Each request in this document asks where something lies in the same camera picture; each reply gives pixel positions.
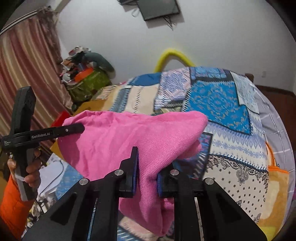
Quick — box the pink knit small garment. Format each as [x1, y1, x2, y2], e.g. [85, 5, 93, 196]
[58, 111, 208, 236]

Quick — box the person left hand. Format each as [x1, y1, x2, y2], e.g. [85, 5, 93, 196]
[6, 148, 42, 189]

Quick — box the red box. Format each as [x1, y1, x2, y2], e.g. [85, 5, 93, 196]
[51, 110, 71, 127]

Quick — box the brown cardboard box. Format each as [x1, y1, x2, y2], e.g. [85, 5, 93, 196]
[50, 99, 113, 161]

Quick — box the green bag clutter pile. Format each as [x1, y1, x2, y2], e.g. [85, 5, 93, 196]
[60, 46, 115, 103]

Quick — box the patchwork patterned bed cover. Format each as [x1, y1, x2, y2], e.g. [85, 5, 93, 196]
[108, 67, 268, 222]

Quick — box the striped pink curtain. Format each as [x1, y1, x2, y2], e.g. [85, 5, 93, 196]
[1, 8, 73, 136]

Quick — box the orange yellow blanket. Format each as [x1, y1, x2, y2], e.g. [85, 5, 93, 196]
[257, 144, 289, 240]

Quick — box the grey checked bed sheet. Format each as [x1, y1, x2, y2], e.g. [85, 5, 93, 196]
[252, 87, 296, 176]

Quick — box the yellow curved tube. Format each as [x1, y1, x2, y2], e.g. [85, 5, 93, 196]
[154, 48, 196, 73]

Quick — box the wall mounted black television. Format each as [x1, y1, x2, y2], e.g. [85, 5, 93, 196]
[117, 0, 181, 22]

